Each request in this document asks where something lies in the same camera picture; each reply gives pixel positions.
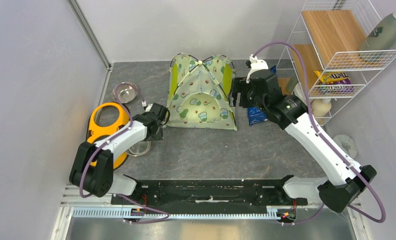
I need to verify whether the steel pet bowl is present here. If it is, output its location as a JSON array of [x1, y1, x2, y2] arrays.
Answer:
[[126, 141, 152, 157], [112, 82, 138, 104]]

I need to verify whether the green avocado-print pet tent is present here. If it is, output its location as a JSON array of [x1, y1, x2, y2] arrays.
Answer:
[[166, 52, 238, 131]]

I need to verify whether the green avocado-print tent mat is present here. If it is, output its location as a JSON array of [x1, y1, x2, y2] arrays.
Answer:
[[179, 93, 222, 123]]

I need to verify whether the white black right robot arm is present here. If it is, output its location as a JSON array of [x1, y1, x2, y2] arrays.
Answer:
[[230, 69, 377, 213]]

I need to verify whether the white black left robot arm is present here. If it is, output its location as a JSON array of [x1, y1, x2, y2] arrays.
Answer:
[[69, 103, 170, 205]]

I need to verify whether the blue Doritos chip bag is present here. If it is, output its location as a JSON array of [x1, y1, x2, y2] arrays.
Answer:
[[247, 65, 278, 127]]

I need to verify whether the white jar under shelf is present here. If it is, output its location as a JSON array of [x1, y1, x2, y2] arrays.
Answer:
[[292, 83, 306, 102]]

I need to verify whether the beige lotion bottle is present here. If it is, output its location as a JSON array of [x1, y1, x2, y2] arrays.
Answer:
[[311, 98, 331, 118]]

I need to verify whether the yellow M&M's candy bag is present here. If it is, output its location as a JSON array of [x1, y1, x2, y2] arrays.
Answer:
[[314, 71, 351, 85]]

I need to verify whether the orange double bowl holder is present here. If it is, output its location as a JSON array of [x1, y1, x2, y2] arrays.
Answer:
[[86, 101, 130, 170]]

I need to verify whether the green bottle with beige cap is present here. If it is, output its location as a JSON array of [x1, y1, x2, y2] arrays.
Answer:
[[359, 11, 396, 51]]

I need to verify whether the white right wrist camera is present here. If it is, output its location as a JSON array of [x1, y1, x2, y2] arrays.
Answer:
[[246, 55, 269, 84]]

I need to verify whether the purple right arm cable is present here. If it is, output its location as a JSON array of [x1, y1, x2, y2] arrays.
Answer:
[[250, 41, 387, 226]]

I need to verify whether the white wire shelf rack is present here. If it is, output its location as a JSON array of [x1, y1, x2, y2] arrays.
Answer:
[[283, 0, 396, 126]]

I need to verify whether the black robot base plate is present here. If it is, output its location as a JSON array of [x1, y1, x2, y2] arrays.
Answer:
[[129, 175, 308, 209]]

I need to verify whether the aluminium rail with cable comb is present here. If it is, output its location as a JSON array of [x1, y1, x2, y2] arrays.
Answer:
[[60, 185, 362, 221]]

